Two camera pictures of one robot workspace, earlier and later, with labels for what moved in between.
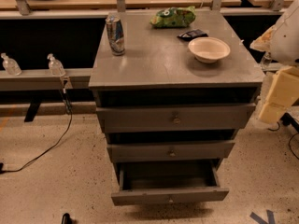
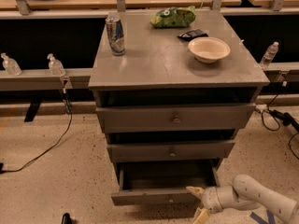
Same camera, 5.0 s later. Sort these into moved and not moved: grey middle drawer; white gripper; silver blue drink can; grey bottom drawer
Moved: white gripper
Not moved: grey middle drawer; silver blue drink can; grey bottom drawer
